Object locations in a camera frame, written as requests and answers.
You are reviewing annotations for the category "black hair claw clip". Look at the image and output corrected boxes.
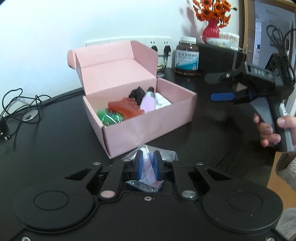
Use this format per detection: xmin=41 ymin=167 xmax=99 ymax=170
xmin=128 ymin=86 xmax=145 ymax=105

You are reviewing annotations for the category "person right hand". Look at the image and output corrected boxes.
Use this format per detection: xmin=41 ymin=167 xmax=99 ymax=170
xmin=253 ymin=113 xmax=296 ymax=151

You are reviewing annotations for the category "black tangled cable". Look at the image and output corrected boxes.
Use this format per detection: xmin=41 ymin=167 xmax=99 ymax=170
xmin=0 ymin=87 xmax=85 ymax=151

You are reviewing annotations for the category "white cream tube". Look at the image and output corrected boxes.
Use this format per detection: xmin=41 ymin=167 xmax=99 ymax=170
xmin=155 ymin=92 xmax=171 ymax=109

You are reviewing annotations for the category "white fluffy sleeve forearm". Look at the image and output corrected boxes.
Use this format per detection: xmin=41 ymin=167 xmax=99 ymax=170
xmin=275 ymin=151 xmax=296 ymax=241

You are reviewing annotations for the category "cotton swab box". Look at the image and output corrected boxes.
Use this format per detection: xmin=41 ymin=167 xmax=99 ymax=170
xmin=206 ymin=32 xmax=240 ymax=51

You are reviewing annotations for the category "silver desk grommet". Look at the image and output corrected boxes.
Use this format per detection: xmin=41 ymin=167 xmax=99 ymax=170
xmin=22 ymin=109 xmax=39 ymax=122

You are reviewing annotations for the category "orange flowers red vase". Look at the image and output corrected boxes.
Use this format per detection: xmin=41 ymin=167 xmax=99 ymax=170
xmin=193 ymin=0 xmax=238 ymax=42

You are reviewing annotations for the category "lilac cosmetic tube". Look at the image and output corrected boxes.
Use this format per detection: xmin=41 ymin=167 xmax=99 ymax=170
xmin=140 ymin=86 xmax=156 ymax=113

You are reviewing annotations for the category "black plug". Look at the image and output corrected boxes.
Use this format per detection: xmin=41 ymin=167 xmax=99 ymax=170
xmin=151 ymin=46 xmax=158 ymax=52
xmin=164 ymin=45 xmax=171 ymax=68

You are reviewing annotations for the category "brown supplement bottle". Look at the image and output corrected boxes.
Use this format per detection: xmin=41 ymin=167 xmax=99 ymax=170
xmin=175 ymin=36 xmax=199 ymax=76

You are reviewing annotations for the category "colourful card package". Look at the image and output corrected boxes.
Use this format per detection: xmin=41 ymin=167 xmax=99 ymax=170
xmin=97 ymin=108 xmax=123 ymax=126

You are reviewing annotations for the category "clear plastic bag kit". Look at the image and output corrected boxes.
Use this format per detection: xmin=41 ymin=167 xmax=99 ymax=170
xmin=122 ymin=145 xmax=178 ymax=193

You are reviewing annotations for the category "pink cardboard box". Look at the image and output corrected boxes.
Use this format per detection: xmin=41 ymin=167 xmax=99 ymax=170
xmin=67 ymin=39 xmax=198 ymax=159

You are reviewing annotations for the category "white wall socket strip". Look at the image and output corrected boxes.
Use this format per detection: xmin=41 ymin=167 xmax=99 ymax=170
xmin=85 ymin=36 xmax=172 ymax=57

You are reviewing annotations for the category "red massage tool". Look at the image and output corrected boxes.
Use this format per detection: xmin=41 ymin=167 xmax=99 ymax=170
xmin=108 ymin=98 xmax=144 ymax=120

